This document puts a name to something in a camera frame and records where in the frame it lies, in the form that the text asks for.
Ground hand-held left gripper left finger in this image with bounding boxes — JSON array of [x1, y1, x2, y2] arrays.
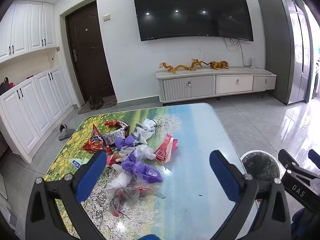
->
[[25, 151, 108, 240]]

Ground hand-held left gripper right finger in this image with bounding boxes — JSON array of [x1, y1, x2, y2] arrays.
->
[[209, 150, 293, 240]]

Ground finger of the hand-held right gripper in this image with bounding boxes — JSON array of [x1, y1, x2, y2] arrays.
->
[[308, 149, 320, 168], [278, 149, 320, 181]]

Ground white round waste bin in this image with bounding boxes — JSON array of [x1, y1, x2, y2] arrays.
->
[[239, 150, 283, 182]]

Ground red triangular snack packet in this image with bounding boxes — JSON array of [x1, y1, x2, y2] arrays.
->
[[82, 124, 113, 154]]

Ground white paper tissue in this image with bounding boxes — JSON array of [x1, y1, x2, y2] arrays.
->
[[104, 171, 132, 193]]

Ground red and white torn wrapper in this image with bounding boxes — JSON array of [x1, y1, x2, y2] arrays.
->
[[106, 154, 124, 167]]

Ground blue cloth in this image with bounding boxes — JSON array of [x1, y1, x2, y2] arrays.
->
[[292, 209, 320, 240]]

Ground clear bag with red print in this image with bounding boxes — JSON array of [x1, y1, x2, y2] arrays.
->
[[109, 186, 140, 217]]

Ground dark red white-label wrapper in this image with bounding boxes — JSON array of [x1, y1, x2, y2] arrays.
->
[[102, 121, 129, 146]]

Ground small purple plastic bag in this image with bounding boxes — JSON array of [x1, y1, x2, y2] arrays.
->
[[115, 134, 138, 150]]

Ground large purple plastic bag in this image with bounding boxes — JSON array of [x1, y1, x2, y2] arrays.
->
[[122, 154, 163, 183]]

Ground flat white plastic bag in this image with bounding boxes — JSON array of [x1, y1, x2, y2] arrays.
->
[[119, 144, 156, 160]]

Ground clear thin plastic wrapper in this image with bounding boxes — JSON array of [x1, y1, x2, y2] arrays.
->
[[136, 185, 166, 199]]

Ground red and white packet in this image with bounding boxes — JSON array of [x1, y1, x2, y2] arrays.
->
[[153, 133, 179, 164]]

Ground crumpled white plastic bag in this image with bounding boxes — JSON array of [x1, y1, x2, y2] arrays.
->
[[135, 118, 157, 144]]

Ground brown door mat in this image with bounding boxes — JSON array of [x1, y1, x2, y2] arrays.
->
[[78, 96, 117, 115]]

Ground washing machine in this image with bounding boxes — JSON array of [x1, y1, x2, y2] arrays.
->
[[311, 60, 320, 99]]

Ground white base cabinets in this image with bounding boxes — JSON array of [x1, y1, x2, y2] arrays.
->
[[0, 66, 74, 164]]

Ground white television stand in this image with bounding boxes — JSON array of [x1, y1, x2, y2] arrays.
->
[[156, 66, 277, 106]]

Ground grey refrigerator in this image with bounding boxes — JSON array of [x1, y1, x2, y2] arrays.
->
[[257, 0, 313, 105]]

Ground golden tiger figurine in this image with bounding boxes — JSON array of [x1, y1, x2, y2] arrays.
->
[[209, 60, 229, 70]]

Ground golden dragon figurine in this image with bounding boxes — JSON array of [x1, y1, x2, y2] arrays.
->
[[159, 58, 203, 74]]

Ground dark brown door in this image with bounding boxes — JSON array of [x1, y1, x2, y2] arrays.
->
[[65, 1, 116, 107]]

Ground television cable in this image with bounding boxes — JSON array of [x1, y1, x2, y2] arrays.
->
[[224, 37, 247, 67]]

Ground white wall cabinets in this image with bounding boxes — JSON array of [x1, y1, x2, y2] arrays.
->
[[0, 1, 57, 64]]

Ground black wall television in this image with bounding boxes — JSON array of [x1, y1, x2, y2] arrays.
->
[[131, 0, 254, 42]]

